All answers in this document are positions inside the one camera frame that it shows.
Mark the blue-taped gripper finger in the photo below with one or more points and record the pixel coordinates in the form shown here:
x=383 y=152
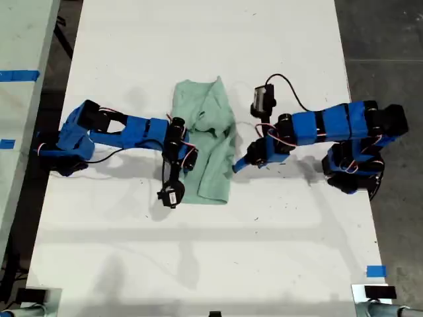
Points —
x=242 y=164

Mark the pale green T-shirt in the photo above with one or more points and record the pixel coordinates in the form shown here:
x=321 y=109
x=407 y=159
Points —
x=211 y=109

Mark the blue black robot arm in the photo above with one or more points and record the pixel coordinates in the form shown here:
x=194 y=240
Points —
x=330 y=125
x=138 y=132

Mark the square blue tape patch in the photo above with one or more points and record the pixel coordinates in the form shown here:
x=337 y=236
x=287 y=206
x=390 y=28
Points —
x=376 y=271

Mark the black stand leg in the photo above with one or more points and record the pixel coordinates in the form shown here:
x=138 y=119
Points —
x=64 y=41

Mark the silver metal plate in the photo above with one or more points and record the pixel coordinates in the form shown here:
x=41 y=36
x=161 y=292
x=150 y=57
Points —
x=54 y=302
x=358 y=297

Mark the small black box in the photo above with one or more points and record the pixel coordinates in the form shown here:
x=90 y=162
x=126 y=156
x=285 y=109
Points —
x=31 y=295
x=380 y=292

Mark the short blue tape strip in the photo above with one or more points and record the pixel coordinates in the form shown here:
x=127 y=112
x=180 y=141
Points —
x=6 y=144

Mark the long blue tape strip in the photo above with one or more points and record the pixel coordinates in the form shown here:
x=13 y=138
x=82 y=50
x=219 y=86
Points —
x=20 y=75

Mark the grey metal pipe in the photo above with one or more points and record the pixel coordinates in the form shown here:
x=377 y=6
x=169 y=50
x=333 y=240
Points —
x=383 y=310
x=23 y=312

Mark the grey side table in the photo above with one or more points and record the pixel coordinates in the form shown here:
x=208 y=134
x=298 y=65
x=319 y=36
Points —
x=23 y=33

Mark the round-mounted black wrist camera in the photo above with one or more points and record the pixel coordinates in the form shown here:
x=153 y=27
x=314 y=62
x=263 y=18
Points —
x=172 y=195

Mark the boxy black wrist camera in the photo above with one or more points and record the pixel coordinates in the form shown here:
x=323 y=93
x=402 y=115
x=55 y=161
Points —
x=262 y=97

